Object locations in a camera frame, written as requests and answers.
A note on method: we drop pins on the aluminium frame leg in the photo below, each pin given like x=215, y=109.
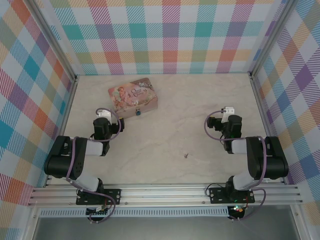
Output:
x=300, y=222
x=31, y=225

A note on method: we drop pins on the aluminium frame upright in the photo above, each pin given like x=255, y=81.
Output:
x=271, y=37
x=58, y=41

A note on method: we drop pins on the small blue padlock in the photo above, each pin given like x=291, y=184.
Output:
x=137, y=112

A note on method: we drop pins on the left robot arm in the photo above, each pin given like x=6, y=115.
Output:
x=62, y=160

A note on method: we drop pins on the grey metal panel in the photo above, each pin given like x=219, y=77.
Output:
x=162, y=230

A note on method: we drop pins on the aluminium mounting rail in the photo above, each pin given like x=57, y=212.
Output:
x=162, y=193

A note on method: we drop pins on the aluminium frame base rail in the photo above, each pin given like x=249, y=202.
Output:
x=262, y=112
x=67, y=110

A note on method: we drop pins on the pink illustrated tin box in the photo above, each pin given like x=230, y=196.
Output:
x=132, y=95

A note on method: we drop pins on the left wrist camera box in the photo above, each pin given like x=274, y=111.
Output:
x=103, y=114

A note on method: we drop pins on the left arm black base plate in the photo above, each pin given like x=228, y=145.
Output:
x=116, y=196

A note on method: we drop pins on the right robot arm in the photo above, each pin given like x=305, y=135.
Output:
x=272, y=162

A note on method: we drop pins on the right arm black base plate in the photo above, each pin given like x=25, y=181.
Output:
x=216, y=195

